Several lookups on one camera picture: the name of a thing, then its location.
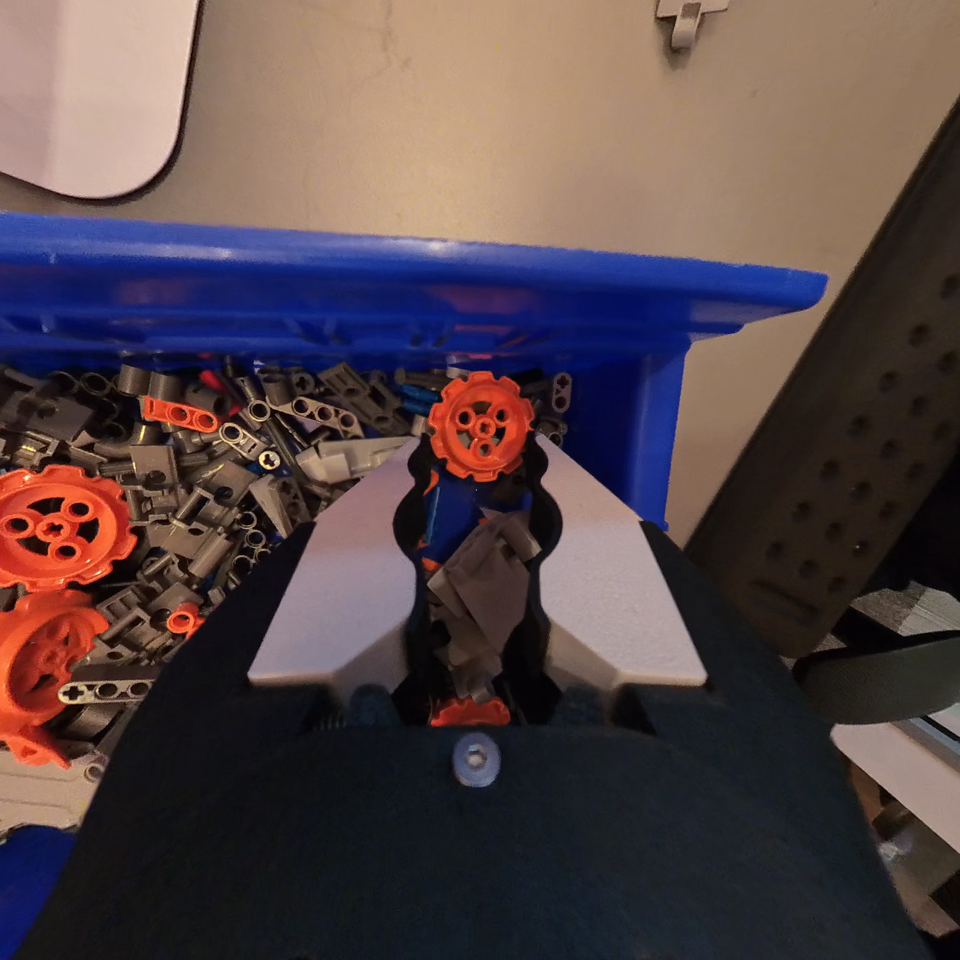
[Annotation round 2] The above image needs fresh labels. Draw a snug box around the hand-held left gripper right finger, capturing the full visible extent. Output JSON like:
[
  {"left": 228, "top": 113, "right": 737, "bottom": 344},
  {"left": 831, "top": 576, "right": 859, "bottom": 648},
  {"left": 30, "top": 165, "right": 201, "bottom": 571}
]
[{"left": 525, "top": 433, "right": 710, "bottom": 725}]

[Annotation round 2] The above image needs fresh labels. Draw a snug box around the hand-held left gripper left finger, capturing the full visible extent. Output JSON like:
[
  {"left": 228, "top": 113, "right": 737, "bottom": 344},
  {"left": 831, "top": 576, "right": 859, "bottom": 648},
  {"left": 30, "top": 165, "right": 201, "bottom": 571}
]
[{"left": 246, "top": 437, "right": 436, "bottom": 725}]

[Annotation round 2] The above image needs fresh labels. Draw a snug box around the pile of toy brick parts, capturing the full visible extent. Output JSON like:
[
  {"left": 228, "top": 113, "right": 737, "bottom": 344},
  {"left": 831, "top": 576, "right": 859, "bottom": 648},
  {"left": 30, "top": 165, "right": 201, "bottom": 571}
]
[{"left": 0, "top": 352, "right": 579, "bottom": 826}]

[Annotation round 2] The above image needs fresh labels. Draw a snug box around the orange toy brick wheel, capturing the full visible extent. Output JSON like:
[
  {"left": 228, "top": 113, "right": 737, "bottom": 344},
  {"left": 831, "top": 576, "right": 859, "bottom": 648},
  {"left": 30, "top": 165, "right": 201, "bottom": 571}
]
[{"left": 427, "top": 371, "right": 537, "bottom": 483}]

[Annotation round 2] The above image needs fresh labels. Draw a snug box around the blue plastic storage bin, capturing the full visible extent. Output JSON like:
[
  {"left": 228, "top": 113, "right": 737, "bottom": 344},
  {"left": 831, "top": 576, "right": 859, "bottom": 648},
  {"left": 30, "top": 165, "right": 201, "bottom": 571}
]
[{"left": 0, "top": 210, "right": 830, "bottom": 931}]

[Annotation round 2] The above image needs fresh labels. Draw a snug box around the grey curved toy brick panel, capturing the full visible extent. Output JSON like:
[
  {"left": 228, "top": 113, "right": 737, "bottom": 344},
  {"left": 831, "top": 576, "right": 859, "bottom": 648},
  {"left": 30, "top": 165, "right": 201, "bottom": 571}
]
[{"left": 654, "top": 0, "right": 732, "bottom": 52}]

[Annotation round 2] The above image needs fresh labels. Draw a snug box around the white metal board stand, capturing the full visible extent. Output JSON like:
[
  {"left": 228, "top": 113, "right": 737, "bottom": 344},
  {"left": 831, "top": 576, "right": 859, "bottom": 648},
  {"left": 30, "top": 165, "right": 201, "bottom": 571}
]
[{"left": 0, "top": 0, "right": 205, "bottom": 202}]

